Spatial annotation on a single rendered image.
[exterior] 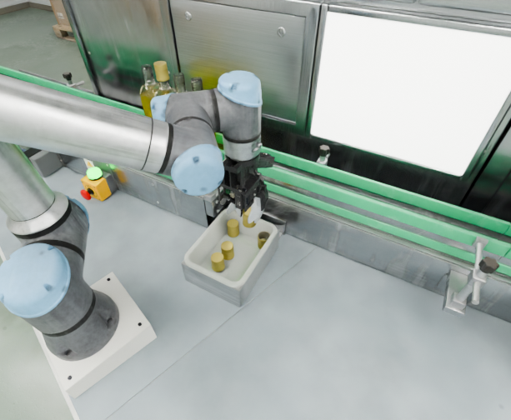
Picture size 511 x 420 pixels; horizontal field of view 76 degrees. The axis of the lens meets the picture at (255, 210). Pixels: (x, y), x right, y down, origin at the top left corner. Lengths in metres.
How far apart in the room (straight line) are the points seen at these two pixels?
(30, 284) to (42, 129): 0.31
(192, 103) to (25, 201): 0.35
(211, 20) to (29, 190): 0.62
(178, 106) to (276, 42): 0.43
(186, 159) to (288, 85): 0.55
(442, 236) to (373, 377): 0.35
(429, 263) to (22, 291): 0.85
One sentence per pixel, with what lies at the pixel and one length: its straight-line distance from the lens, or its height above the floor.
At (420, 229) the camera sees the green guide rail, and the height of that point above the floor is 0.93.
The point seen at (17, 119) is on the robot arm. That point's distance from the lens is 0.46.
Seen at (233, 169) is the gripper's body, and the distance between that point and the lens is 0.65.
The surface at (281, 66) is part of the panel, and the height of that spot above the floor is 1.17.
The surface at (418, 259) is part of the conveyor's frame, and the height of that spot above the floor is 0.85.
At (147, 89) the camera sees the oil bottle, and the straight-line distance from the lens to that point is 1.05.
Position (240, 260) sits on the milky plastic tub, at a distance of 0.92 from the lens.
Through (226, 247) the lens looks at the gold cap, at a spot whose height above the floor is 0.81.
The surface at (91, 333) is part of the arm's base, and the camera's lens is 0.79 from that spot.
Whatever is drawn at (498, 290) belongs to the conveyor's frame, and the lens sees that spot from 0.95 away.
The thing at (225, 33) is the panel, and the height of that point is 1.22.
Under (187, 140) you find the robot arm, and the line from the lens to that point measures 0.48.
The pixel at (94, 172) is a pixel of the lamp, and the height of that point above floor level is 0.85.
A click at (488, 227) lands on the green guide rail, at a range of 0.94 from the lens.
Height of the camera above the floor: 1.51
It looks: 45 degrees down
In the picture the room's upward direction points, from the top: straight up
